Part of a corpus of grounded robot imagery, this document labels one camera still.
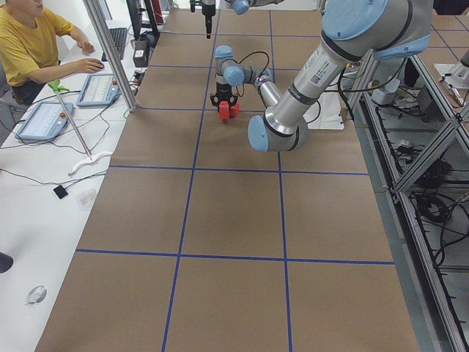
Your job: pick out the black gripper front arm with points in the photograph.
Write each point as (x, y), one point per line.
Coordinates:
(222, 89)
(208, 10)

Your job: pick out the red block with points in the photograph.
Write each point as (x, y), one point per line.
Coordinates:
(235, 110)
(224, 110)

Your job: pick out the black power adapter box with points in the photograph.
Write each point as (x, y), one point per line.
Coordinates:
(143, 48)

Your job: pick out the black keyboard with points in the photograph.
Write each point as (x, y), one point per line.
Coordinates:
(119, 38)

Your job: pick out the blue teach pendant far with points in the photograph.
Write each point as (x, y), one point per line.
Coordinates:
(98, 90)

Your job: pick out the blue teach pendant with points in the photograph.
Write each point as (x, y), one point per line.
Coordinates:
(45, 122)
(98, 90)

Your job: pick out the blue teach pendant near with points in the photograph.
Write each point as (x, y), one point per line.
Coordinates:
(45, 122)

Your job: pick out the person in yellow shirt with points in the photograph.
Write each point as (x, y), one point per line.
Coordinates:
(29, 51)

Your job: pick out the small black box on desk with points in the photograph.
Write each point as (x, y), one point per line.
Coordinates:
(60, 191)

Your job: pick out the aluminium frame post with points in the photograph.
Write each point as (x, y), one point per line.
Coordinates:
(100, 26)

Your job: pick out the green handled reach stick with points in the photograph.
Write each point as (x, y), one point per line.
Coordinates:
(57, 89)

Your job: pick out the aluminium frame rack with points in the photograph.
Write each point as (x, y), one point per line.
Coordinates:
(420, 145)

